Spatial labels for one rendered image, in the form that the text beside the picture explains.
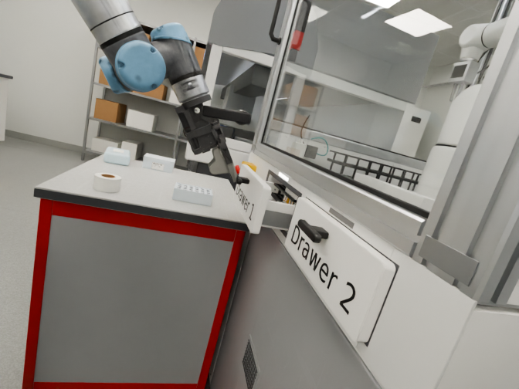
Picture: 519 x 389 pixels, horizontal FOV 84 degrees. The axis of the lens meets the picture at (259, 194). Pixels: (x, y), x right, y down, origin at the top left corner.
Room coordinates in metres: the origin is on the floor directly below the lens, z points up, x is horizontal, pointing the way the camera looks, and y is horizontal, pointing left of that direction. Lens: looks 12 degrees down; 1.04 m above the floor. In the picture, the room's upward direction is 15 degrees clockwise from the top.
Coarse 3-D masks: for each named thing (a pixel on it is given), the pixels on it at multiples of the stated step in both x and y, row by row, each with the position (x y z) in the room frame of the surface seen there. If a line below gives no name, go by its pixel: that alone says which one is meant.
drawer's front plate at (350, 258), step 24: (312, 216) 0.51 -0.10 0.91; (288, 240) 0.58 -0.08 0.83; (336, 240) 0.42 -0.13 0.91; (360, 240) 0.39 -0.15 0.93; (312, 264) 0.46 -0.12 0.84; (336, 264) 0.40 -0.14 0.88; (360, 264) 0.36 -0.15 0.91; (384, 264) 0.32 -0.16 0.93; (336, 288) 0.38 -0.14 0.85; (360, 288) 0.34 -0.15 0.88; (384, 288) 0.32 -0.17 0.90; (336, 312) 0.37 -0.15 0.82; (360, 312) 0.33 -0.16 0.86; (360, 336) 0.32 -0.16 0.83
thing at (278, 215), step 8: (272, 184) 0.88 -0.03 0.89; (272, 200) 0.88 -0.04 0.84; (272, 208) 0.63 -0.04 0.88; (280, 208) 0.63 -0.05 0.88; (288, 208) 0.64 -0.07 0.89; (264, 216) 0.62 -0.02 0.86; (272, 216) 0.63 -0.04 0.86; (280, 216) 0.63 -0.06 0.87; (288, 216) 0.64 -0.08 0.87; (264, 224) 0.62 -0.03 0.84; (272, 224) 0.63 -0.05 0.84; (280, 224) 0.63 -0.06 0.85; (288, 224) 0.64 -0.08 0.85
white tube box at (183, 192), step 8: (176, 184) 0.94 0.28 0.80; (184, 184) 0.96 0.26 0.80; (176, 192) 0.88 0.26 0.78; (184, 192) 0.89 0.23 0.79; (192, 192) 0.90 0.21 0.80; (200, 192) 0.92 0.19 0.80; (208, 192) 0.95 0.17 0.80; (184, 200) 0.89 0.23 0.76; (192, 200) 0.90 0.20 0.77; (200, 200) 0.90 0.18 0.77; (208, 200) 0.91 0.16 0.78
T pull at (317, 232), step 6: (300, 222) 0.47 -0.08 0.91; (306, 222) 0.46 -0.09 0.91; (300, 228) 0.46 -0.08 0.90; (306, 228) 0.44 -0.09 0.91; (312, 228) 0.44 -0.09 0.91; (318, 228) 0.45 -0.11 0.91; (306, 234) 0.44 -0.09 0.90; (312, 234) 0.42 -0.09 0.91; (318, 234) 0.42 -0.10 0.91; (324, 234) 0.44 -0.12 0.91; (312, 240) 0.42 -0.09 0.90; (318, 240) 0.41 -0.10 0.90
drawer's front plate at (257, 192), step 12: (240, 168) 0.87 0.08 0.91; (252, 180) 0.71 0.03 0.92; (240, 192) 0.80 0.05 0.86; (252, 192) 0.68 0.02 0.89; (264, 192) 0.60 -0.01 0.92; (240, 204) 0.76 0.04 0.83; (252, 204) 0.65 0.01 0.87; (264, 204) 0.60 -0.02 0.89; (252, 216) 0.63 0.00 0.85; (252, 228) 0.60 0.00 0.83
